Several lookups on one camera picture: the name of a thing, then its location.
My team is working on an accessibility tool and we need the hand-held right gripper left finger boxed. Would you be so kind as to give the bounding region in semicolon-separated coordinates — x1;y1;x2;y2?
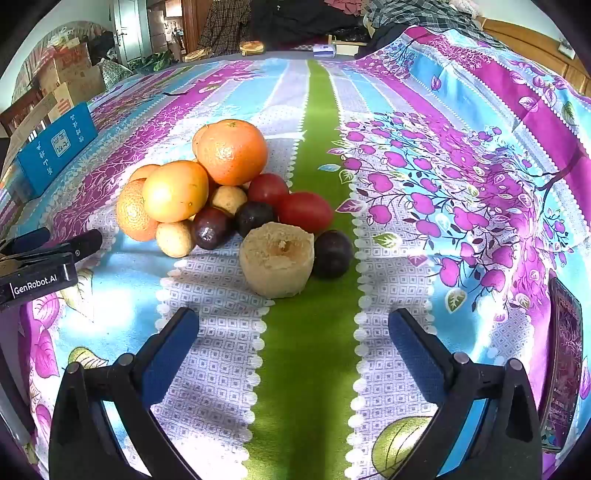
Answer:
48;307;200;480

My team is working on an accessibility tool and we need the wooden headboard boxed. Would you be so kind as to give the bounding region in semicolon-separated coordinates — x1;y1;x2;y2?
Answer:
480;16;591;97

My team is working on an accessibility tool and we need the dark purple plum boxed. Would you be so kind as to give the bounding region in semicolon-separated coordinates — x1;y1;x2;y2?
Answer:
192;207;235;250
311;230;354;280
235;201;278;238

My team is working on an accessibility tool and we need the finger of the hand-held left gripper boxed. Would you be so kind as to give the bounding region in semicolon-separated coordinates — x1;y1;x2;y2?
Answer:
55;229;103;263
11;227;51;254

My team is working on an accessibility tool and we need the large orange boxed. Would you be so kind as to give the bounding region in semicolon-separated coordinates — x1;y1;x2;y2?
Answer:
198;119;269;186

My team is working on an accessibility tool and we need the red tomato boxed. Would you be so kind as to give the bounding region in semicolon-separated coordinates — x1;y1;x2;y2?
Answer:
277;191;334;234
247;173;290;207

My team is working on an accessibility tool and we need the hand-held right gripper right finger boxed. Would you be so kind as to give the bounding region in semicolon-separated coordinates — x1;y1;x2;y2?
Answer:
388;308;544;480

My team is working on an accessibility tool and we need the grey plaid cloth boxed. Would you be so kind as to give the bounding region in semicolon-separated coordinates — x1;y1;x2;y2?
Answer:
365;0;490;42

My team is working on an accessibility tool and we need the brown cardboard box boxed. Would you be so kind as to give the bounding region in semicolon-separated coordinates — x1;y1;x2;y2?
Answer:
39;44;107;109
4;92;58;162

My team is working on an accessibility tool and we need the yellowish orange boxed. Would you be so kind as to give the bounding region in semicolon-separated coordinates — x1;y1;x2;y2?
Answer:
141;160;209;223

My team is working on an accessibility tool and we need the dark blue cloth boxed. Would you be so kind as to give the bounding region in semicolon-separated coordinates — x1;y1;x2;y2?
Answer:
355;23;411;58

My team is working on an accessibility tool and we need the green leafy bag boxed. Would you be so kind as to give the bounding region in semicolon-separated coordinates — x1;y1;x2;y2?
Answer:
127;51;174;75

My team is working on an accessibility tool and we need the pile of dark clothes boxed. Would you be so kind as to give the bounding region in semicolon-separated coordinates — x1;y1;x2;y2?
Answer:
249;0;370;47

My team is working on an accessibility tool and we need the floral printed bed sheet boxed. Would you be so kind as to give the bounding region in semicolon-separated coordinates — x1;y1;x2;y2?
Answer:
0;28;591;480

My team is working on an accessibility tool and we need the dark smartphone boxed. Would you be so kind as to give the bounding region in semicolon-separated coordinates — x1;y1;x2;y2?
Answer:
539;276;583;453

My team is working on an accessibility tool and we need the brown plaid shirt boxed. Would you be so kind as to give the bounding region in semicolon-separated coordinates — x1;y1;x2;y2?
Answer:
198;0;252;54

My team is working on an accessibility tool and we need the pale green door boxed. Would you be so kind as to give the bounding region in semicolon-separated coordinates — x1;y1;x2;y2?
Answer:
113;0;153;65

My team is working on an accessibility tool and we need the small orange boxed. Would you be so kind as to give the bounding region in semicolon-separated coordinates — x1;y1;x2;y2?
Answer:
115;179;160;242
129;164;160;183
192;124;213;158

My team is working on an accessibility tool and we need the blue printed box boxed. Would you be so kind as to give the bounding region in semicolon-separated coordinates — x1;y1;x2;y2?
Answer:
16;102;99;197

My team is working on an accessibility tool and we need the small yellow loquat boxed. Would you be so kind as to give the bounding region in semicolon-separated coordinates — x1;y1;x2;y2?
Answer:
156;220;195;258
210;185;249;217

